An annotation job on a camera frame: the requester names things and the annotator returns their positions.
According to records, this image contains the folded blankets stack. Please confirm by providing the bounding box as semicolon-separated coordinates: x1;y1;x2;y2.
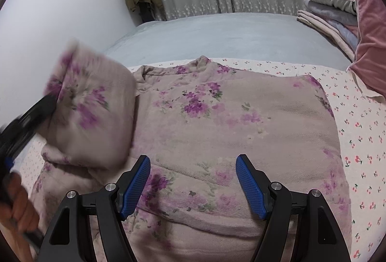
296;0;358;62

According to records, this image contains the pink velvet pillow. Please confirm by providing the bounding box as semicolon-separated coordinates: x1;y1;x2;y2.
349;0;385;96

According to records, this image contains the cherry print bed sheet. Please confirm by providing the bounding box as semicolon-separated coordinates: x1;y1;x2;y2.
18;56;386;262

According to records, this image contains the left hand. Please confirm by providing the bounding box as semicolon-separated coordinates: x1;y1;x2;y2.
1;173;39;261

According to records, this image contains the pink floral padded jacket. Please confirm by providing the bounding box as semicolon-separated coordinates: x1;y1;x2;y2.
31;45;352;261

